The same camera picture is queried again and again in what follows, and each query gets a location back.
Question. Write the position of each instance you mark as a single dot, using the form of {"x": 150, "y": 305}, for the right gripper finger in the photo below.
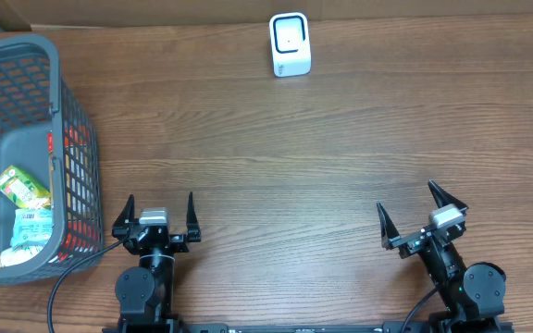
{"x": 389, "y": 233}
{"x": 443, "y": 198}

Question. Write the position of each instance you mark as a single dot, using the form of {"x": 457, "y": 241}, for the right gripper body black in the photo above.
{"x": 411, "y": 243}

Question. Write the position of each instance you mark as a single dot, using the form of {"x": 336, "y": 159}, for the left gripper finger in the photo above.
{"x": 121, "y": 226}
{"x": 193, "y": 228}

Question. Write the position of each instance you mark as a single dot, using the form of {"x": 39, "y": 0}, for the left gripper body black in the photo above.
{"x": 169, "y": 251}

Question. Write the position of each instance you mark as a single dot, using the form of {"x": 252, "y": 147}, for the teal snack packet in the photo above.
{"x": 32, "y": 227}

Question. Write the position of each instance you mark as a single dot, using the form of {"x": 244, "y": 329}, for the green tea carton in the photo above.
{"x": 22, "y": 189}

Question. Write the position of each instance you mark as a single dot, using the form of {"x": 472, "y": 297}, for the white tube gold cap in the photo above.
{"x": 18, "y": 255}

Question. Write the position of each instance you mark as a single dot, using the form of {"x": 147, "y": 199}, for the orange spaghetti packet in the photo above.
{"x": 50, "y": 148}

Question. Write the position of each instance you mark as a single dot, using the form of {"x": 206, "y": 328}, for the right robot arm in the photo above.
{"x": 472, "y": 294}

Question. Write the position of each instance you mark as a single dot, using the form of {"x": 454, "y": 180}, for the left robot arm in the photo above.
{"x": 145, "y": 291}

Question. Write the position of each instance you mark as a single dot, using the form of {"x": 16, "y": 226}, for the white barcode scanner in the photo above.
{"x": 290, "y": 44}

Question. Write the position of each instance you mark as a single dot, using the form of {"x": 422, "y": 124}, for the grey plastic shopping basket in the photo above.
{"x": 34, "y": 100}

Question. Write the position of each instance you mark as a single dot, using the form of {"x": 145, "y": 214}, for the cardboard back panel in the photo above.
{"x": 21, "y": 15}

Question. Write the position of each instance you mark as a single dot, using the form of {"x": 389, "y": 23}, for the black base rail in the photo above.
{"x": 386, "y": 327}

